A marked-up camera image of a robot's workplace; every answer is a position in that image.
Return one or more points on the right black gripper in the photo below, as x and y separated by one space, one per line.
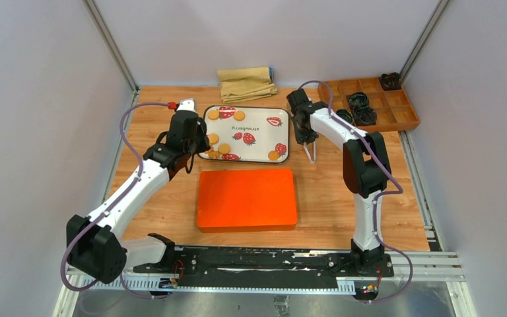
302 138

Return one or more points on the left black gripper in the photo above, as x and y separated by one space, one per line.
204 146

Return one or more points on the metal tweezers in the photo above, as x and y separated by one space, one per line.
310 150

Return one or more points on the strawberry print white tray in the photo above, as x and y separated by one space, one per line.
263 130

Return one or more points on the orange box lid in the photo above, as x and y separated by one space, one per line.
246 201

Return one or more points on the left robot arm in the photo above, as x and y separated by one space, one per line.
93 242

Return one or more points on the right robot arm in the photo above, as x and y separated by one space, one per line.
366 170

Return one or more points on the flower shaped butter cookie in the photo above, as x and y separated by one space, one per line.
212 154

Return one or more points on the folded beige cloth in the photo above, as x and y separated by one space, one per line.
238 85

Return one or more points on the wooden compartment organizer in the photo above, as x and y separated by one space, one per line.
394 109

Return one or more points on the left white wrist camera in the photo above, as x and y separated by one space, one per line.
187 105

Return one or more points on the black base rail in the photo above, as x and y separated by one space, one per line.
268 268

